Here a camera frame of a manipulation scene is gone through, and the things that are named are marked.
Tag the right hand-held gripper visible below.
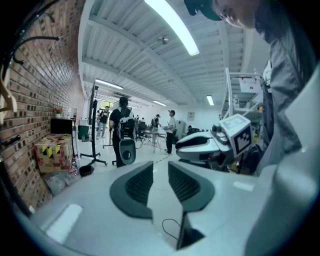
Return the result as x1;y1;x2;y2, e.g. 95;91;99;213
175;113;253;172

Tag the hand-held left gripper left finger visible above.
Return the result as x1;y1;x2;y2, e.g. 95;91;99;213
109;161;154;220

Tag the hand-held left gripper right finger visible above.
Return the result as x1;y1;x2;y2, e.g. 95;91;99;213
167;161;216;213

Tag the black coat rack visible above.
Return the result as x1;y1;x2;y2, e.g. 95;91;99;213
0;0;61;218

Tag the white metal shelving rack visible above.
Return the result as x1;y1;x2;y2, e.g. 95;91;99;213
221;67;266;121

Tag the wooden hanger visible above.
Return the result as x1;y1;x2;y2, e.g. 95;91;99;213
0;58;18;125

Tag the white folding table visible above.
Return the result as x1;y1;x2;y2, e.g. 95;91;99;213
143;129;167;153

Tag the trash can with black liner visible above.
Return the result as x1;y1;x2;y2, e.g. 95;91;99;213
78;164;95;177

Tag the clear plastic bags pile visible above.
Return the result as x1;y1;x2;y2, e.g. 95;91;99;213
43;154;81;196

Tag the green bin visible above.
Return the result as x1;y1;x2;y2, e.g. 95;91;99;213
77;124;90;140

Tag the cardboard box with striped tape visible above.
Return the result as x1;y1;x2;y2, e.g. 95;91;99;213
33;133;74;174

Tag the black cabinet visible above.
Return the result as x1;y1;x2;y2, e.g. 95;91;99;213
50;117;76;151

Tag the person's clothed body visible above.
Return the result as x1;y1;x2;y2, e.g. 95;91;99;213
254;24;320;176

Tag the person's head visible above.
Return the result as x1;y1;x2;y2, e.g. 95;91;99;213
212;0;271;31

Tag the black head-worn camera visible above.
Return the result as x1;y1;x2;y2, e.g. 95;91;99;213
183;0;223;22

